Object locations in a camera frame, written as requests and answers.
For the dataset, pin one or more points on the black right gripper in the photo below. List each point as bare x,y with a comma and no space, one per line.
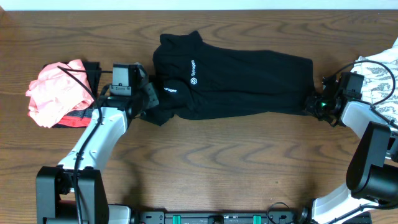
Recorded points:
314,104

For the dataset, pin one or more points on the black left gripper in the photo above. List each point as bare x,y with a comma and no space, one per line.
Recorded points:
150,96

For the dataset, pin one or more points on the white patterned garment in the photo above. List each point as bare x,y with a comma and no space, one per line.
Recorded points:
377,83

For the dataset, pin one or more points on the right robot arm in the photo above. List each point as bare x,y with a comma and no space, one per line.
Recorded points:
370,183

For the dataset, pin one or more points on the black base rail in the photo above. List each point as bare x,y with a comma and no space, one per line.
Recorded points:
217,217

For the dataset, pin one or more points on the black red folded garment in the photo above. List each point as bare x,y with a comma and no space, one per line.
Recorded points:
81,118

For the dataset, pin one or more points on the pink crumpled garment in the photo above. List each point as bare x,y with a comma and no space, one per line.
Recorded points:
58,90

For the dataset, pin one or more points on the black t-shirt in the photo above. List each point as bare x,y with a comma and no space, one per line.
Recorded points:
197,81

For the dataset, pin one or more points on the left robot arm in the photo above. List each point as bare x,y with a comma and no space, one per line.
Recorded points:
73,191

